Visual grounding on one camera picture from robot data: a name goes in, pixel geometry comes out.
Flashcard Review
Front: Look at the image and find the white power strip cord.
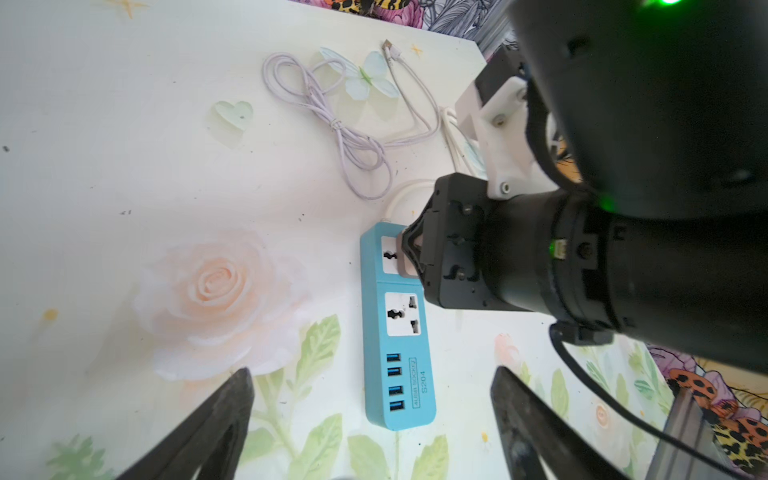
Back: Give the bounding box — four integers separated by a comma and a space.
381, 106, 481, 223

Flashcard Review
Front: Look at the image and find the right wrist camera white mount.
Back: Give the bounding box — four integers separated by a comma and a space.
455, 45, 557, 201

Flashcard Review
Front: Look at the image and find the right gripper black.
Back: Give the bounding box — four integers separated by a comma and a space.
400, 173, 570, 311

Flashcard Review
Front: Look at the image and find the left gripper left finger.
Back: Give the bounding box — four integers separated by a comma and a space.
120, 368, 254, 479

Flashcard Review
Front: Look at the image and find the teal power strip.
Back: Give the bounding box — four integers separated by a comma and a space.
360, 222, 437, 431

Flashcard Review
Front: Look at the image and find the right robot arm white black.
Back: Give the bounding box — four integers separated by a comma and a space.
401, 1, 767, 373

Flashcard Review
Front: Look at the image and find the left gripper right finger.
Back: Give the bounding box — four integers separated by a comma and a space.
491, 366, 625, 479

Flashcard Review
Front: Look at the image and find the lilac usb cable bundle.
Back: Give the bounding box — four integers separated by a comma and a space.
261, 39, 445, 202

